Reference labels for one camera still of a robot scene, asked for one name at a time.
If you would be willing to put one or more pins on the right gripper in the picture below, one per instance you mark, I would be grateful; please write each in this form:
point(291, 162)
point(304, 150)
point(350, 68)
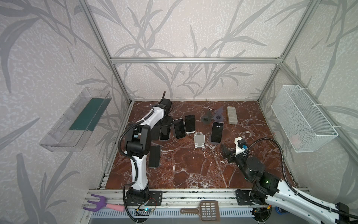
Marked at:
point(226, 152)

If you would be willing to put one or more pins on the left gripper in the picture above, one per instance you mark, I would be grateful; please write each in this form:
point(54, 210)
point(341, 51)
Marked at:
point(169, 122)

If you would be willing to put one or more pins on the white framed phone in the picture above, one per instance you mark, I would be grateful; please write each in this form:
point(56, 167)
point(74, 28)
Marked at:
point(164, 133)

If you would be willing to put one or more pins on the black phone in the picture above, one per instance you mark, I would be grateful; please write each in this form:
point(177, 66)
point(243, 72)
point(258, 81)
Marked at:
point(179, 128)
point(190, 124)
point(155, 132)
point(154, 158)

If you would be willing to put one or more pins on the dark grey round phone stand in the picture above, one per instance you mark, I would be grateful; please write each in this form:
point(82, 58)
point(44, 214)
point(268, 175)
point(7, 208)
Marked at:
point(218, 115)

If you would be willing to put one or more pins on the grey angled phone stand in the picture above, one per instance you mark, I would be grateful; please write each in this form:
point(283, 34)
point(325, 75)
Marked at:
point(207, 117)

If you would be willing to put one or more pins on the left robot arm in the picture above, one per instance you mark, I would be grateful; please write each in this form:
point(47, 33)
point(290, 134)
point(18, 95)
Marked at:
point(135, 143)

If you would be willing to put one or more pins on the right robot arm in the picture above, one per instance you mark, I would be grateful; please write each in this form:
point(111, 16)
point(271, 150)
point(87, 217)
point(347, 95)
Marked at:
point(272, 190)

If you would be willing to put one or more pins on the purple edged phone right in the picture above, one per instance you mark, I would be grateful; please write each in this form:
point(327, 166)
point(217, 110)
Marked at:
point(216, 134)

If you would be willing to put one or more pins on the white phone stand centre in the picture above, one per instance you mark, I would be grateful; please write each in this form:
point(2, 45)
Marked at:
point(199, 140)

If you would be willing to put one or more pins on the grey rectangular block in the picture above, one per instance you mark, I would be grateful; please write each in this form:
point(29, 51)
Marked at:
point(232, 115)

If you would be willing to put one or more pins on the brown plastic spatula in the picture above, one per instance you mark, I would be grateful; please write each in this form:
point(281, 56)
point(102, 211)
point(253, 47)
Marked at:
point(207, 211)

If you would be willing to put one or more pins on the blue black device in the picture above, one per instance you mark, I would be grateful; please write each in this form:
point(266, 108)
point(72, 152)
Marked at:
point(280, 211)

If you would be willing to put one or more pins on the green circuit board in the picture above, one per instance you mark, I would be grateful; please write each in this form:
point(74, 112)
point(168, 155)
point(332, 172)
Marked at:
point(145, 211)

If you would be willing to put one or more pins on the purple pink toy rake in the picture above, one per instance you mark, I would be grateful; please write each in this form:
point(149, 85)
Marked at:
point(103, 204)

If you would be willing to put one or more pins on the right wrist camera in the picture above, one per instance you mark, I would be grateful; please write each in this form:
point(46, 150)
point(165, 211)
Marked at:
point(240, 146)

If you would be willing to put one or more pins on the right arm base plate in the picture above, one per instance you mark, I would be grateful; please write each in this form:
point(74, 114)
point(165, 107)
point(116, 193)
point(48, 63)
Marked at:
point(243, 197)

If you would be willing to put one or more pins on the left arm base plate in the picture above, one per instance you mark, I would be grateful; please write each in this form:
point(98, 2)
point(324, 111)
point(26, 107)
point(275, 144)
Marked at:
point(154, 198)

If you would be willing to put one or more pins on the white wire mesh basket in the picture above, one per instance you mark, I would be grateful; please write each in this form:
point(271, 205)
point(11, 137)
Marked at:
point(306, 127)

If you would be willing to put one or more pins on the clear plastic wall shelf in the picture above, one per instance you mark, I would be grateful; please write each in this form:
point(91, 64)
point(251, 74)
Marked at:
point(74, 128)

